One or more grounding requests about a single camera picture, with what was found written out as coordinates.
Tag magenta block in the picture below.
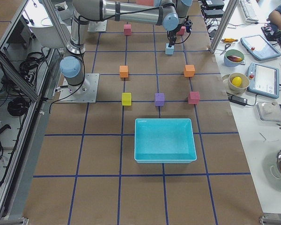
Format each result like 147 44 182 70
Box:
187 91 200 105
123 24 132 36
177 26 186 36

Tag cyan plastic bin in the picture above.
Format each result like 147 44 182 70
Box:
134 118 197 164

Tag light blue block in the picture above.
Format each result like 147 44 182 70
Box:
165 43 174 55

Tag yellow block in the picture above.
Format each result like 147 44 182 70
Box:
121 92 132 106

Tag pink plastic bin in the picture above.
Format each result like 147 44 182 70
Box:
136 0 154 6

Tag teach pendant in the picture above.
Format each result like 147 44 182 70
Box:
247 62 280 99
240 35 281 60

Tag purple block right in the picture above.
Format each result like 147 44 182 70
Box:
155 93 165 106

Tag black power adapter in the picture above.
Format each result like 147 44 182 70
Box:
228 95 247 106

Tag orange block back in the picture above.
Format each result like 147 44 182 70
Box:
184 65 195 77

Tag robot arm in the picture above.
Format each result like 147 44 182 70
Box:
59 0 192 97

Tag gold cylinder tool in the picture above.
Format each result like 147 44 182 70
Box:
221 38 238 43

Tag black handled scissors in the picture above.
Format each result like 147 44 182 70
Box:
220 43 231 55

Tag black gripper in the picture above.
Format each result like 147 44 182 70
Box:
167 29 179 48

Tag magenta block back left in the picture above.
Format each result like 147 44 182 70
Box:
177 26 186 36

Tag magenta block front left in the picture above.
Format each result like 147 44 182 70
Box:
123 24 132 36

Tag orange block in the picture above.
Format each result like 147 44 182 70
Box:
119 65 129 78
184 65 195 77

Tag green bowl with fruit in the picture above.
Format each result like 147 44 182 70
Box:
223 49 244 67

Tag teach pendant near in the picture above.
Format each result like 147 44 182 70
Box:
247 62 280 99

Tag bowl with yellow lemon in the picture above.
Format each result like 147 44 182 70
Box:
222 73 250 94

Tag kitchen scale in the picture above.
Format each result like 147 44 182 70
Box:
256 101 281 122

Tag aluminium frame post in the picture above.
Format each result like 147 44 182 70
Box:
209 0 238 53

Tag orange block front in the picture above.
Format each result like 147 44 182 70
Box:
119 65 129 78

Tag magenta block back right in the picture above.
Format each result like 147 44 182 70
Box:
187 91 200 105

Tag teach pendant far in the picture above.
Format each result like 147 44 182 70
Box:
240 35 281 60

